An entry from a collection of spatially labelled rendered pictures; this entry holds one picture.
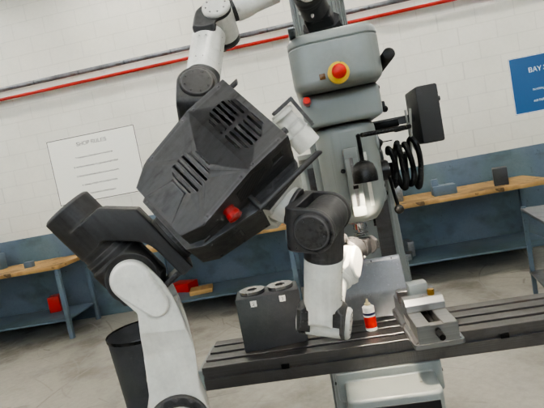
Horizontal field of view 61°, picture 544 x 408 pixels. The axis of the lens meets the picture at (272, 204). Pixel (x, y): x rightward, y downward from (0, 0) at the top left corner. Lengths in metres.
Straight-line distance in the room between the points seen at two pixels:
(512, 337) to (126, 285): 1.17
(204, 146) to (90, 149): 5.53
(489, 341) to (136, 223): 1.13
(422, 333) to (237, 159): 0.83
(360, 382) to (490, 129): 4.84
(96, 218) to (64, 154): 5.59
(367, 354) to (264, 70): 4.69
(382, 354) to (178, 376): 0.72
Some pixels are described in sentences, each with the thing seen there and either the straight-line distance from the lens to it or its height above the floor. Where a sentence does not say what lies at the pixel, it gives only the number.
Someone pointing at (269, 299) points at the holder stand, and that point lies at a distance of 1.62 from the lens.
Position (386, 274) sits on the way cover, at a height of 1.02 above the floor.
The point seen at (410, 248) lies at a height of 0.33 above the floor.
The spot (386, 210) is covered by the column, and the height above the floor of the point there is 1.28.
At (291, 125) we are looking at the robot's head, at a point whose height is 1.63.
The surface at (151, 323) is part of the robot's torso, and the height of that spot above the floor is 1.26.
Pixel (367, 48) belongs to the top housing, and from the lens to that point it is 1.39.
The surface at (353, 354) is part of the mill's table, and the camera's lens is 1.60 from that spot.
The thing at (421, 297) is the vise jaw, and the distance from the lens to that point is 1.60.
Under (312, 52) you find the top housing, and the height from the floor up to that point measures 1.83.
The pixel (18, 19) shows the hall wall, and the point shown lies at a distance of 7.11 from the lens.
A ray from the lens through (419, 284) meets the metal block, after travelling 1.63.
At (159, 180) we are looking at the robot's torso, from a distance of 0.98.
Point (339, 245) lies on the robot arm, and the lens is 1.03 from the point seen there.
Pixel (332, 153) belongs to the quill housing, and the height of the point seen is 1.54.
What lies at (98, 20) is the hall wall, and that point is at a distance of 6.60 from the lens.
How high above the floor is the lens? 1.54
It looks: 5 degrees down
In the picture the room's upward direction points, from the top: 11 degrees counter-clockwise
